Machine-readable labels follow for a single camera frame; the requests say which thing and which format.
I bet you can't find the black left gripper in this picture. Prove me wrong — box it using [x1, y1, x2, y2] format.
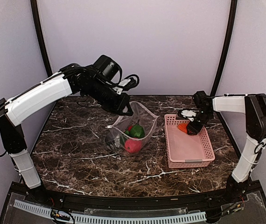
[84, 77, 134, 116]

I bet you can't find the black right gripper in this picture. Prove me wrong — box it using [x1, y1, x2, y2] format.
[187, 109, 213, 134]

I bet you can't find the green lime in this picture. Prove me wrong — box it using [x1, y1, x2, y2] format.
[130, 124, 145, 139]

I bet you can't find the clear zip top bag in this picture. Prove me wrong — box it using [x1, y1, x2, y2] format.
[104, 101, 159, 156]

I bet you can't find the red orange mango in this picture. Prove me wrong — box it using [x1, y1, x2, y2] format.
[177, 123, 188, 133]

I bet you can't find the green cucumber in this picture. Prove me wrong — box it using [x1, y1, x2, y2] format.
[119, 134, 129, 147]

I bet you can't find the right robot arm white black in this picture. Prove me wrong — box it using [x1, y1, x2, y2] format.
[178, 91, 266, 203]

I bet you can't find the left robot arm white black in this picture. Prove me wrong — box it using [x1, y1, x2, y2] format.
[0, 62, 133, 203]

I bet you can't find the pink perforated plastic basket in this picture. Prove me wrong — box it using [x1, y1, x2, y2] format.
[164, 114, 215, 168]

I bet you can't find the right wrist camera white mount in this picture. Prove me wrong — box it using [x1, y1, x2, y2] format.
[177, 109, 198, 121]

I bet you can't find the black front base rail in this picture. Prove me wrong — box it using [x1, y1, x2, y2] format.
[1, 181, 266, 224]

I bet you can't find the left black frame post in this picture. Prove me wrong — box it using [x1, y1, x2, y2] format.
[30, 0, 52, 77]

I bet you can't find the black frame post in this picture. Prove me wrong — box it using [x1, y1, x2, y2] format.
[30, 0, 52, 77]
[210, 0, 238, 96]

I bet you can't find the right black frame post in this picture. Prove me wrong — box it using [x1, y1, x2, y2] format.
[210, 0, 238, 96]

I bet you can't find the white slotted cable duct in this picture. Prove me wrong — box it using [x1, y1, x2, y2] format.
[14, 200, 206, 224]

